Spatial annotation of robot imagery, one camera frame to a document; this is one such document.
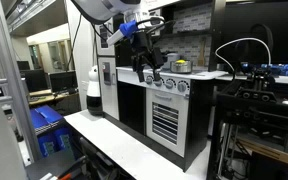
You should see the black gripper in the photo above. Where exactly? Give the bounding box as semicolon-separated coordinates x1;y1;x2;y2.
131;31;164;82

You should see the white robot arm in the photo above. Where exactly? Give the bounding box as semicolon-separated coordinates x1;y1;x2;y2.
71;0;166;82

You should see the white fridge door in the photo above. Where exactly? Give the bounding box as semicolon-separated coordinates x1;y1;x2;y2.
98;57;119;120

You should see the white oven door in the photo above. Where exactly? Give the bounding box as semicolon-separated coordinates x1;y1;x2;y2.
146;89;189;157

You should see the silver pot with yellow item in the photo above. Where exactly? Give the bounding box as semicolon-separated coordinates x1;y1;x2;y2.
170;60;192;74

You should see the toy kitchen play set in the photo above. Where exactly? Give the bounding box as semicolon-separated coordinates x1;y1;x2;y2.
95;0;226;172

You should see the black computer monitor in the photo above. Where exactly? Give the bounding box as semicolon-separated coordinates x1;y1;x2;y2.
49;71;78;92

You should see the blue storage box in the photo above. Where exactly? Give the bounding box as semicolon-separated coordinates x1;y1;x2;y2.
30;105;64;134

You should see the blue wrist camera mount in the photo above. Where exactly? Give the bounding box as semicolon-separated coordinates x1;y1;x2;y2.
119;20;138;38

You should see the white and black camera robot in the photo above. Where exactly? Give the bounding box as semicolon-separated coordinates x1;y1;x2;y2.
86;65;103;116

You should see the white curved cable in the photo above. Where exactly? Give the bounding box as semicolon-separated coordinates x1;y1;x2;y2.
214;37;272;73

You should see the black 3D printer frame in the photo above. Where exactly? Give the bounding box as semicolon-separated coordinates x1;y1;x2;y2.
207;69;288;180

